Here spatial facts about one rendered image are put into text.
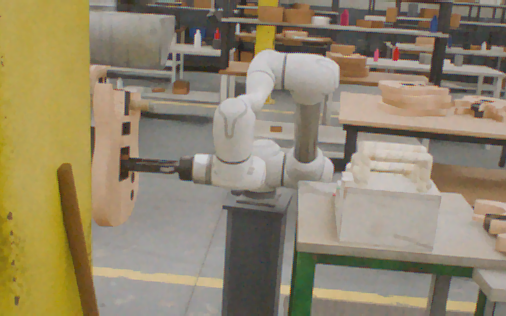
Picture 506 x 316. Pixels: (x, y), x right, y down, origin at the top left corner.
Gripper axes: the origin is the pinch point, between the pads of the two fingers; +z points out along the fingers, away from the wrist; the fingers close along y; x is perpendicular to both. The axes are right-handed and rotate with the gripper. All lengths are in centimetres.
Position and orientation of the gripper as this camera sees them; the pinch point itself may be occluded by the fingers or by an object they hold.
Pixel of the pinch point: (125, 163)
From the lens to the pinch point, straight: 175.5
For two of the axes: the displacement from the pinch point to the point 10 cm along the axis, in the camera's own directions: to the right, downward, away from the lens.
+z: -10.0, -0.7, 0.6
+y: 0.7, -1.0, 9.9
